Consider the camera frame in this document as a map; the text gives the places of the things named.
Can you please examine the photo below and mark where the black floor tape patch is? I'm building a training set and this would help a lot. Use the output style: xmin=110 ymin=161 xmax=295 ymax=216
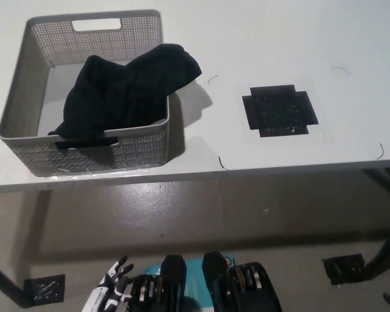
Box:
xmin=23 ymin=274 xmax=66 ymax=307
xmin=322 ymin=253 xmax=367 ymax=286

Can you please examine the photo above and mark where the black table tape patch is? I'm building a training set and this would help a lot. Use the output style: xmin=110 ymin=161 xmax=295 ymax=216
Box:
xmin=241 ymin=84 xmax=320 ymax=138

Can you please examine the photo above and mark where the white and black left hand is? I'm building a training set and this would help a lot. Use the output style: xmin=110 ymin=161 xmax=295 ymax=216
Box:
xmin=81 ymin=255 xmax=135 ymax=312

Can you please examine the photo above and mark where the black right robot body block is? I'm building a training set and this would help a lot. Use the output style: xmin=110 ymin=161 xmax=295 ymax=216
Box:
xmin=201 ymin=252 xmax=282 ymax=312

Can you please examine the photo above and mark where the black t-shirt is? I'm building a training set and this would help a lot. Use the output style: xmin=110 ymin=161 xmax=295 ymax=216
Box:
xmin=47 ymin=44 xmax=203 ymax=151

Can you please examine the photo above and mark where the black left robot body block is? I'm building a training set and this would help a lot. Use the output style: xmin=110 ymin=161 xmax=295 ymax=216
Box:
xmin=128 ymin=254 xmax=188 ymax=312

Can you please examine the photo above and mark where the black slanted table leg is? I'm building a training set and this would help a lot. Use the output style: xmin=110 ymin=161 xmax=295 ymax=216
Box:
xmin=0 ymin=250 xmax=32 ymax=308
xmin=363 ymin=224 xmax=390 ymax=281

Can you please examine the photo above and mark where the grey perforated plastic basket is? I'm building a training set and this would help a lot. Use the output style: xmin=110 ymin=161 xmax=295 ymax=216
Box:
xmin=0 ymin=9 xmax=172 ymax=177

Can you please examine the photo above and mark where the black robot body block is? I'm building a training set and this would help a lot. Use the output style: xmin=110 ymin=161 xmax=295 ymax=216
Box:
xmin=128 ymin=254 xmax=188 ymax=312
xmin=201 ymin=252 xmax=282 ymax=312

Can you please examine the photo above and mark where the clear tape strip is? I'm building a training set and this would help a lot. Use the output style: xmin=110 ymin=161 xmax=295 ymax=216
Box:
xmin=48 ymin=165 xmax=157 ymax=179

